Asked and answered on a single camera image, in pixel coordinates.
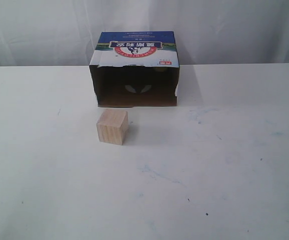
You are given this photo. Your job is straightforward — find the yellow ball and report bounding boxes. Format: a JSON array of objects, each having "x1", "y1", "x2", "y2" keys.
[{"x1": 154, "y1": 67, "x2": 168, "y2": 73}]

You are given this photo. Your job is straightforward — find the light wooden cube block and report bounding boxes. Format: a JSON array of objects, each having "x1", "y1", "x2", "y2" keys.
[{"x1": 96, "y1": 109, "x2": 129, "y2": 145}]

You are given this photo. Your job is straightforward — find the blue white cardboard box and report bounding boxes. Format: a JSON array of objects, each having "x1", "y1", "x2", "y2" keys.
[{"x1": 89, "y1": 31, "x2": 180, "y2": 108}]

